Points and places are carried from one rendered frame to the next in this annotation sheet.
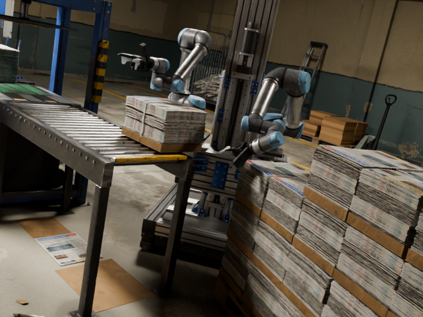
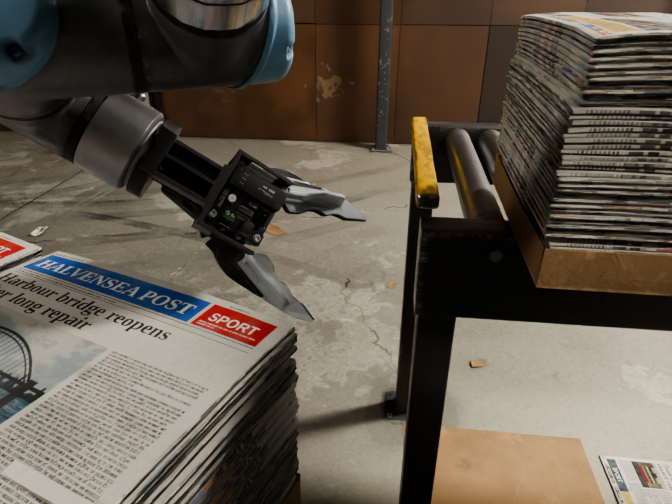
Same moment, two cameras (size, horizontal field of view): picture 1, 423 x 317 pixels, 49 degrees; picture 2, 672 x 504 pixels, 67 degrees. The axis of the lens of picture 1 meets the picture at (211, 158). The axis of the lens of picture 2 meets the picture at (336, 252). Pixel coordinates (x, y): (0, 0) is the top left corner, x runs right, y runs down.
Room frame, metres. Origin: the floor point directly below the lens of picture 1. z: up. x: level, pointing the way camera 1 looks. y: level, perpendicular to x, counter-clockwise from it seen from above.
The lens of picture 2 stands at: (2.75, -0.34, 1.07)
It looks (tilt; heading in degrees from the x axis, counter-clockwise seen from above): 28 degrees down; 143
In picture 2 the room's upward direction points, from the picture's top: straight up
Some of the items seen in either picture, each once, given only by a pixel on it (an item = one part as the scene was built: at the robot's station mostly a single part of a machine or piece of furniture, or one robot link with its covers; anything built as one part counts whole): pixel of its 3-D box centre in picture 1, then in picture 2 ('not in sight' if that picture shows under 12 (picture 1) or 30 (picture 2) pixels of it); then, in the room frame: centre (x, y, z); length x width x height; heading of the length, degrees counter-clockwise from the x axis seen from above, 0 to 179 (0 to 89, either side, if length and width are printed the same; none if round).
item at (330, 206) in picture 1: (358, 204); not in sight; (1.91, -0.65, 0.86); 0.38 x 0.29 x 0.04; 117
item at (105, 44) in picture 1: (100, 72); not in sight; (3.42, 0.92, 1.05); 0.05 x 0.05 x 0.45; 46
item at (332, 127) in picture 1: (329, 130); not in sight; (8.79, -2.09, 0.28); 1.20 x 0.83 x 0.57; 46
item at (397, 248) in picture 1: (411, 233); not in sight; (1.65, -0.78, 0.86); 0.38 x 0.29 x 0.04; 115
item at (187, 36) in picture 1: (185, 71); not in sight; (3.09, 0.28, 1.19); 0.15 x 0.12 x 0.55; 58
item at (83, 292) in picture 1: (93, 253); (412, 306); (2.03, 0.46, 0.34); 0.06 x 0.06 x 0.68; 46
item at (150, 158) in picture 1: (152, 158); (421, 152); (2.18, 0.28, 0.81); 0.43 x 0.03 x 0.02; 136
